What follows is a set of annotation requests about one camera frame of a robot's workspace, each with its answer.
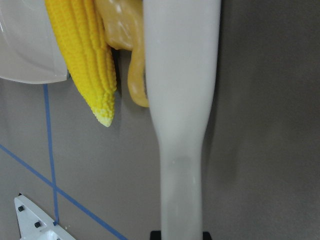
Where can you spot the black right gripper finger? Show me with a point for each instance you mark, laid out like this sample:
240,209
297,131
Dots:
158,235

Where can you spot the tan toy ginger root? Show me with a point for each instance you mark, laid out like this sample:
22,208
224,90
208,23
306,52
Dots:
123,23

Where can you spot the beige plastic dustpan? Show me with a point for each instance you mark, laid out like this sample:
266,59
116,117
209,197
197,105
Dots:
28,49

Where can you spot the yellow toy corn cob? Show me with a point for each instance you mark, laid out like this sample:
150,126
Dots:
79,33

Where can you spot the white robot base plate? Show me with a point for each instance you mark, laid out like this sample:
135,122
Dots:
35,224

